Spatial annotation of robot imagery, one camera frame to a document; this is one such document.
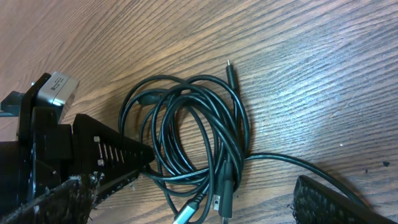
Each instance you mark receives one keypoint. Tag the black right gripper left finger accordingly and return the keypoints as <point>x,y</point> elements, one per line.
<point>70,202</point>

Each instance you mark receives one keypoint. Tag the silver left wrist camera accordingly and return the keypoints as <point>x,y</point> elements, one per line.
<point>58,92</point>

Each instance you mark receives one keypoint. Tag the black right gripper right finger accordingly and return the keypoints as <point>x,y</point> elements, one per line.
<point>314,203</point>

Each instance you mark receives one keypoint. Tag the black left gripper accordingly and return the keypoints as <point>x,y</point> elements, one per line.
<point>38,158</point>

